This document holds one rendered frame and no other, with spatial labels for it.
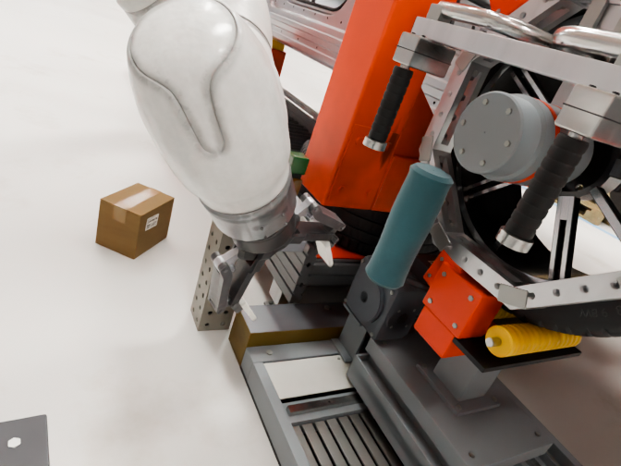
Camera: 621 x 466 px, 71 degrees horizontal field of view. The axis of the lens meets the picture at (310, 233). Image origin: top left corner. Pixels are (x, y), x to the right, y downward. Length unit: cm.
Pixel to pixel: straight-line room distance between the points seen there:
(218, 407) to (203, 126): 99
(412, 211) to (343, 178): 28
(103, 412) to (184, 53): 99
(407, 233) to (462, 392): 46
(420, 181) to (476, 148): 15
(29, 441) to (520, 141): 81
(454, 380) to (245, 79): 100
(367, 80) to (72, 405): 99
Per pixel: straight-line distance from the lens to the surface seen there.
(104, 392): 122
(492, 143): 74
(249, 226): 41
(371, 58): 105
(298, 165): 95
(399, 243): 89
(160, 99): 30
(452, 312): 95
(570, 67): 65
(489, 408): 125
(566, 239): 94
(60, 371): 127
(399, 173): 120
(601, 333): 90
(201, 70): 29
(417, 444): 113
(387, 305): 115
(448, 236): 96
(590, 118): 58
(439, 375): 121
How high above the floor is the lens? 92
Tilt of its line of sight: 25 degrees down
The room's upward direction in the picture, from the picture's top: 20 degrees clockwise
